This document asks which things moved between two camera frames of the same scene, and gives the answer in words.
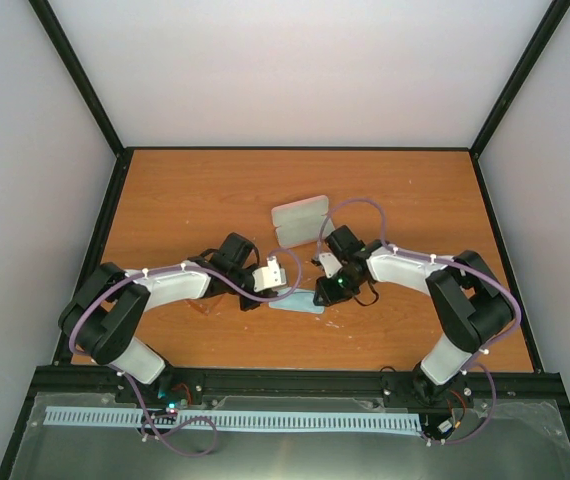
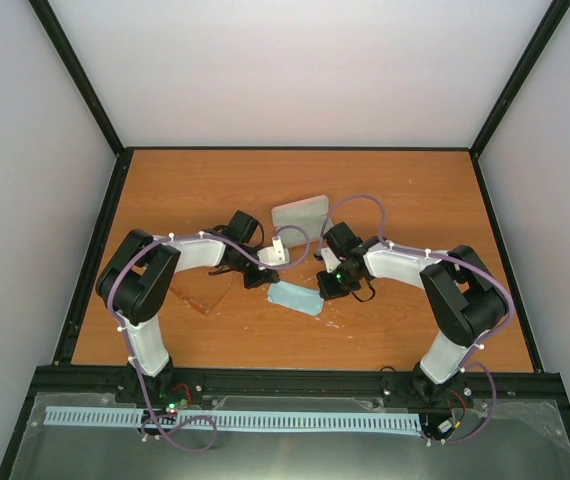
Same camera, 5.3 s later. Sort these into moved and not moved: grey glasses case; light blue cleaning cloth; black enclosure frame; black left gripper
Moved: black left gripper
Not moved: black enclosure frame; grey glasses case; light blue cleaning cloth
